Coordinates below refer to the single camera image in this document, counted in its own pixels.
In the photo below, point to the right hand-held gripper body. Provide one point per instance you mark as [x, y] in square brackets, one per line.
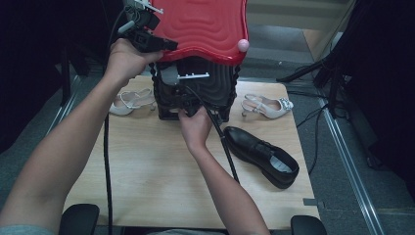
[187, 98]

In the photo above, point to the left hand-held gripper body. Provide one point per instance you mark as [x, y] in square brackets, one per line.
[147, 21]

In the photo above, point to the black shoe rack red top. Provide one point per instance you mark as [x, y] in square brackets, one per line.
[202, 29]

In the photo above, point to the black leather shoe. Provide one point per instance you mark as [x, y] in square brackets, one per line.
[248, 147]

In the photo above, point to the white slingback heeled shoe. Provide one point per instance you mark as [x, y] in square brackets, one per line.
[119, 109]
[274, 111]

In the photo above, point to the person's right hand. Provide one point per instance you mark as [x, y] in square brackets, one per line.
[195, 130]

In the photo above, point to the person's left hand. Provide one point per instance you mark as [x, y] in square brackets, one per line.
[122, 62]

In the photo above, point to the pink ball knob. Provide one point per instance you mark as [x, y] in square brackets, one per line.
[243, 45]

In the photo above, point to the black metal stand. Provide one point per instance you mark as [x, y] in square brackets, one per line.
[332, 88]
[65, 81]

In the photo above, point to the black curtain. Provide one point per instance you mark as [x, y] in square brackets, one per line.
[385, 81]
[29, 65]

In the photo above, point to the person's grey clothing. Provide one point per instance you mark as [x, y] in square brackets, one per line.
[186, 232]

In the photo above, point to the grey tape strip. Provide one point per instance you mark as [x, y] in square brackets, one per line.
[311, 202]

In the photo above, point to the black chair armrest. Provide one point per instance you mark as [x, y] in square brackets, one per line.
[78, 218]
[306, 225]

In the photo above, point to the person's grey sleeve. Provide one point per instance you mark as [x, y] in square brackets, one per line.
[23, 230]

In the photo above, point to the metal floor rail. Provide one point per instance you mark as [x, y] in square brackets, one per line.
[345, 166]
[63, 107]

